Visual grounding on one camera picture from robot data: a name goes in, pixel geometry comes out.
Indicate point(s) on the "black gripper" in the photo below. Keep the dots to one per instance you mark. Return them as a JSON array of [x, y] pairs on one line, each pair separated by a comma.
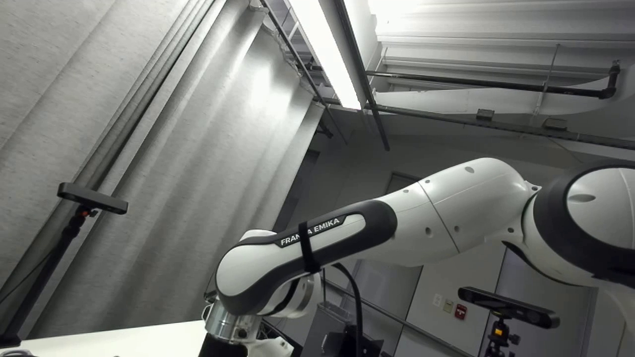
[[220, 348]]

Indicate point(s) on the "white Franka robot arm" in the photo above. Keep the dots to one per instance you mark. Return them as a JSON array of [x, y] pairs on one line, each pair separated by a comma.
[[462, 205]]

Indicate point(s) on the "grey equipment box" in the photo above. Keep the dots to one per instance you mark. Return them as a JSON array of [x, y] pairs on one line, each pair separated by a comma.
[[318, 338]]

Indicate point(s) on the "grey curtain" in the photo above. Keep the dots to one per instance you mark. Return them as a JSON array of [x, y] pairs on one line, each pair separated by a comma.
[[165, 199]]

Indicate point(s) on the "grey door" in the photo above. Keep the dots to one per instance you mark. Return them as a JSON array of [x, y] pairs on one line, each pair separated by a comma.
[[397, 298], [522, 280]]

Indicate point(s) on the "red fire alarm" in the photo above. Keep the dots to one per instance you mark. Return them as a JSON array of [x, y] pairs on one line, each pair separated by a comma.
[[460, 312]]

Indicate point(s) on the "fluorescent ceiling light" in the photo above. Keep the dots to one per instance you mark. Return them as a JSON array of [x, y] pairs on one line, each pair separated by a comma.
[[324, 46]]

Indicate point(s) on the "grey ceiling conduit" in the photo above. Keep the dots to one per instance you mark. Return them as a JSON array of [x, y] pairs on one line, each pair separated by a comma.
[[482, 120]]

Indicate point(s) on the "black ceiling pipe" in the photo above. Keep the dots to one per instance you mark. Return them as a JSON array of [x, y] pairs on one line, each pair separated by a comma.
[[496, 84]]

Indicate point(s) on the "black camera stand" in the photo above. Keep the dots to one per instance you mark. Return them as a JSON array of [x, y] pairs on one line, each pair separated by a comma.
[[500, 338], [46, 264]]

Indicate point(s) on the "black ceiling rail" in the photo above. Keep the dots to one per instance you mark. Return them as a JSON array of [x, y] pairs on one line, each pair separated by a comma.
[[359, 72]]

